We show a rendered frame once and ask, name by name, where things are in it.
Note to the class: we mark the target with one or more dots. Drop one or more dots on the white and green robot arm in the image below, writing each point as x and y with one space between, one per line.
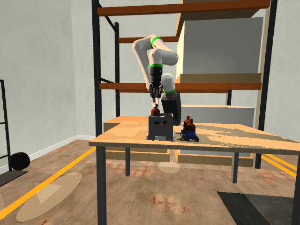
159 55

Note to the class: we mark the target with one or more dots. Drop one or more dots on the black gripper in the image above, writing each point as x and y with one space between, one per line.
155 89

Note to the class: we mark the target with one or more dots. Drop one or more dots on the brown glass bottle with blue label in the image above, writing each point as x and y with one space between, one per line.
156 112

